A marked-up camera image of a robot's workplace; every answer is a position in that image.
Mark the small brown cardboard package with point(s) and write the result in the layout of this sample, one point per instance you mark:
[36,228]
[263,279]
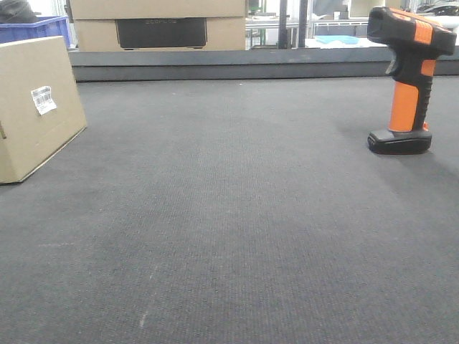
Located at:
[28,139]

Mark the orange black barcode scanner gun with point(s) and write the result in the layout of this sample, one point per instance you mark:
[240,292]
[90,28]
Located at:
[417,43]

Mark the large printed cardboard box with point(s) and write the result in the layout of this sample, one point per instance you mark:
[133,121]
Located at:
[115,26]

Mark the blue tray on table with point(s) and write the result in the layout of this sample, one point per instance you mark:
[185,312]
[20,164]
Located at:
[341,39]

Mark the black vertical pole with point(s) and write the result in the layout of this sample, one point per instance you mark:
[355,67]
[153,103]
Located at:
[302,23]

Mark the white barcode label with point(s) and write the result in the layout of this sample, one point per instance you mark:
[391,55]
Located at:
[42,98]

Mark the blue plastic crate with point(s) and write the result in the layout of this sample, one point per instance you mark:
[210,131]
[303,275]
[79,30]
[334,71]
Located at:
[46,26]

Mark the black bag in crate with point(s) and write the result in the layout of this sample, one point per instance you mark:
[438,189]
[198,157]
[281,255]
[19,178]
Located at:
[17,12]

